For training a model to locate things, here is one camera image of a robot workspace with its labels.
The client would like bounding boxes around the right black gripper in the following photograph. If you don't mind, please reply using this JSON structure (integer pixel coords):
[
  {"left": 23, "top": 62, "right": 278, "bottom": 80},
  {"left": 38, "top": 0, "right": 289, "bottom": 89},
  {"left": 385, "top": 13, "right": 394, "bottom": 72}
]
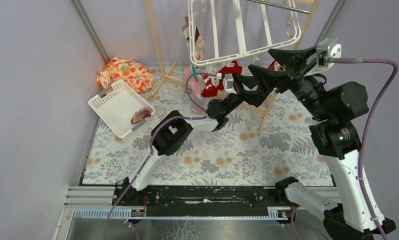
[{"left": 248, "top": 44, "right": 332, "bottom": 122}]

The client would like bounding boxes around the red santa sock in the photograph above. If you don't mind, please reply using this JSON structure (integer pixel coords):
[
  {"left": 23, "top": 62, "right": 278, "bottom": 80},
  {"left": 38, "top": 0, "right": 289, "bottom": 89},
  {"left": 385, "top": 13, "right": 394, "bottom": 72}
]
[{"left": 201, "top": 60, "right": 243, "bottom": 98}]

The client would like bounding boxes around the white clip sock hanger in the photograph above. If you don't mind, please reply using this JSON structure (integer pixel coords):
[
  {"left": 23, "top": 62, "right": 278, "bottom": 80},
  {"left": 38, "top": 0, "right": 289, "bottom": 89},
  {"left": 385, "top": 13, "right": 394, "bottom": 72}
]
[{"left": 187, "top": 0, "right": 302, "bottom": 67}]

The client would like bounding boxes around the pink brown sock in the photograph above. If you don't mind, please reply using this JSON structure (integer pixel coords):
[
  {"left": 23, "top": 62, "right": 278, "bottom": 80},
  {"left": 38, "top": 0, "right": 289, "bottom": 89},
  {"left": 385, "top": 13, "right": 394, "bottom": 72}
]
[{"left": 130, "top": 108, "right": 152, "bottom": 124}]

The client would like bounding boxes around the red patterned sock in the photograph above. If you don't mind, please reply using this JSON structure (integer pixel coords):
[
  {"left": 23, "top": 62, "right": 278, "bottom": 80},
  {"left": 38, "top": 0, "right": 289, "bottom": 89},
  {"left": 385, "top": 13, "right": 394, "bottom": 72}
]
[{"left": 267, "top": 60, "right": 285, "bottom": 72}]

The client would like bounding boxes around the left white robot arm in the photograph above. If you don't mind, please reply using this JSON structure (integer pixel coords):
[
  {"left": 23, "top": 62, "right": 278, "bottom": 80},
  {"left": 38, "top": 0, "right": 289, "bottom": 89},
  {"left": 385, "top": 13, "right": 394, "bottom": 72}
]
[{"left": 117, "top": 49, "right": 319, "bottom": 206}]

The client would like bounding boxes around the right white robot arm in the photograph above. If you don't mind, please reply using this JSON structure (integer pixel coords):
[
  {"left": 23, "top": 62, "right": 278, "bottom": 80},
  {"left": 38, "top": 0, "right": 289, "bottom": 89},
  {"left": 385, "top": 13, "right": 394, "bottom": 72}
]
[{"left": 233, "top": 43, "right": 396, "bottom": 240}]

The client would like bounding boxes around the floral patterned mat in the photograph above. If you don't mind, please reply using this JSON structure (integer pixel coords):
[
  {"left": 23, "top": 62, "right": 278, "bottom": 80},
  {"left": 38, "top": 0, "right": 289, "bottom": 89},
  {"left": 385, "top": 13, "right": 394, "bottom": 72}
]
[{"left": 81, "top": 82, "right": 333, "bottom": 187}]

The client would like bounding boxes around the metal hanging rod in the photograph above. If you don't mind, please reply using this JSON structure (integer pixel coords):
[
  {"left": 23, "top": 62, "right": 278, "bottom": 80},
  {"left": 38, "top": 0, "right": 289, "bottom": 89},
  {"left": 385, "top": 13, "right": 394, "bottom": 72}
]
[{"left": 247, "top": 0, "right": 310, "bottom": 14}]

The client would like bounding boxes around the brown beige sock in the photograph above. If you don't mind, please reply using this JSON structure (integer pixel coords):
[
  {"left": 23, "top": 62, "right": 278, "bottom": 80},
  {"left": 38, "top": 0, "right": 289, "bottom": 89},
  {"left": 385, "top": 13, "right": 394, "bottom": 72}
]
[{"left": 182, "top": 16, "right": 205, "bottom": 61}]

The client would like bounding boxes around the orange floral cloth bundle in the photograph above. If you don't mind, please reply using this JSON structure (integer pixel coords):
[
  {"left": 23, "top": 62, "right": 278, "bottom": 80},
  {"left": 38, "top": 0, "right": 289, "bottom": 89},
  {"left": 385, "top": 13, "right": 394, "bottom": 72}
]
[{"left": 96, "top": 57, "right": 155, "bottom": 94}]

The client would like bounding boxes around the white plastic basket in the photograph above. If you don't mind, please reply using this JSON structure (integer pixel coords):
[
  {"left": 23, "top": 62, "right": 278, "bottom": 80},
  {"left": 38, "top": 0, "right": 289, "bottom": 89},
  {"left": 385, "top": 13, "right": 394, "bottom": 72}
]
[{"left": 87, "top": 79, "right": 156, "bottom": 139}]

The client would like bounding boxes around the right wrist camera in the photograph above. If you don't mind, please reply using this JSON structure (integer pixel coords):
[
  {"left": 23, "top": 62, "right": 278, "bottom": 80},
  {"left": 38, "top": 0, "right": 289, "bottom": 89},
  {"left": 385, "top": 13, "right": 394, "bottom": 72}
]
[{"left": 315, "top": 38, "right": 342, "bottom": 74}]

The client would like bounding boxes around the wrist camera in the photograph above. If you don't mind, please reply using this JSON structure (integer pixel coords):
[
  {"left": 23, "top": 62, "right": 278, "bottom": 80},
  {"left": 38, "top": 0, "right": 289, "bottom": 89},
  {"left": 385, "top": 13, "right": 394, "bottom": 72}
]
[
  {"left": 216, "top": 72, "right": 236, "bottom": 94},
  {"left": 315, "top": 38, "right": 342, "bottom": 74}
]

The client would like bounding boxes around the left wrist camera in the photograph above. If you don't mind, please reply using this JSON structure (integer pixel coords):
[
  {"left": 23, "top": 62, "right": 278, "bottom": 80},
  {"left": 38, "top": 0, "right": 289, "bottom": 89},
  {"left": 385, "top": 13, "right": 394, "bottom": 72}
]
[{"left": 216, "top": 72, "right": 236, "bottom": 94}]

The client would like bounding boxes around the wooden drying rack frame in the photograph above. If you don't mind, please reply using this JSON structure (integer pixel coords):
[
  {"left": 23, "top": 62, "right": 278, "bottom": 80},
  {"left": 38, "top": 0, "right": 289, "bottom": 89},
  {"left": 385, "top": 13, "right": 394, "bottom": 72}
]
[{"left": 144, "top": 0, "right": 321, "bottom": 137}]

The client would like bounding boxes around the white slotted cable duct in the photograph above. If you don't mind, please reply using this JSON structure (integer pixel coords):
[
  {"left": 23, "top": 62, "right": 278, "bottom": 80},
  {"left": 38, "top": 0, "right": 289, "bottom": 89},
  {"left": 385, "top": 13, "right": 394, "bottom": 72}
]
[{"left": 74, "top": 207, "right": 292, "bottom": 221}]

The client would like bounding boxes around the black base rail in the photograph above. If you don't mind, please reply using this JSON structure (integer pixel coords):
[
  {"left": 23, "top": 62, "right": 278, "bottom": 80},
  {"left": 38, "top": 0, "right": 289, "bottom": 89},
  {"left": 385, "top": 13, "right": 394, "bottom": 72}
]
[{"left": 112, "top": 185, "right": 292, "bottom": 215}]

